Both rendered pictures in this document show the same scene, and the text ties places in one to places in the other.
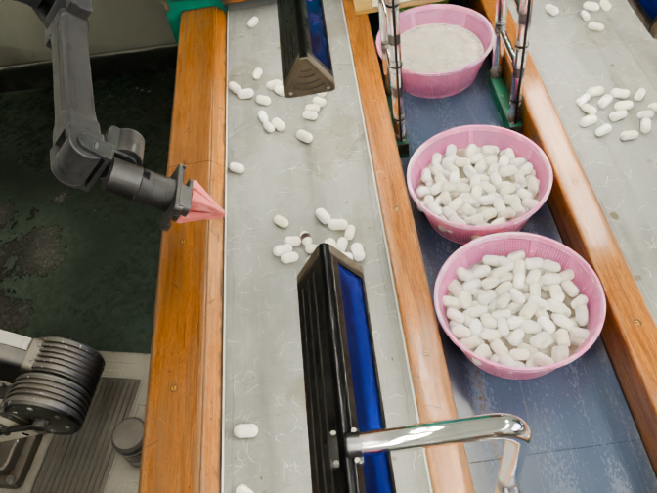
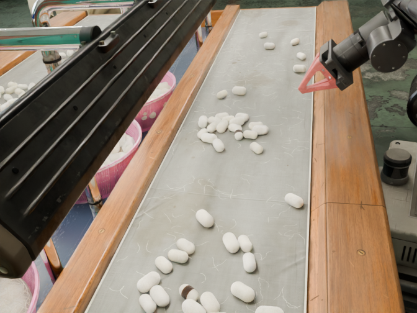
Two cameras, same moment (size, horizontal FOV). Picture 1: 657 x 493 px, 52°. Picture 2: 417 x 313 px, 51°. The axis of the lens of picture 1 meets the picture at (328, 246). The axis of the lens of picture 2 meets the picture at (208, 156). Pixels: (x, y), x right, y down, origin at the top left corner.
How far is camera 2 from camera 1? 1.68 m
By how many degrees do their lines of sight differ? 95
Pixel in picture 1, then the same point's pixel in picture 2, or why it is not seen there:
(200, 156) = (339, 208)
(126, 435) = (399, 153)
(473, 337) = (162, 86)
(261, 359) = (287, 91)
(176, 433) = not seen: hidden behind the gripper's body
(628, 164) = not seen: outside the picture
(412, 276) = (176, 100)
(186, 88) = not seen: outside the picture
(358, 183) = (174, 169)
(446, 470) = (207, 51)
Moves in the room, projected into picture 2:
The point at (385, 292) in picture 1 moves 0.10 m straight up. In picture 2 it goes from (197, 107) to (192, 70)
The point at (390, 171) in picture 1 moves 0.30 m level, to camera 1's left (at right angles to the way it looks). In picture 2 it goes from (143, 156) to (294, 156)
